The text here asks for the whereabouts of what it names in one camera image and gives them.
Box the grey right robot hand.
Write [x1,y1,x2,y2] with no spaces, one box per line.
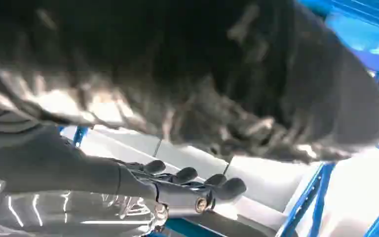
[0,101,247,237]

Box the person by blue rack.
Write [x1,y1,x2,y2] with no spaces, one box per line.
[0,0,379,164]

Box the blue metal shelf rack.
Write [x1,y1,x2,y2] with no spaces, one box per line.
[58,0,379,237]

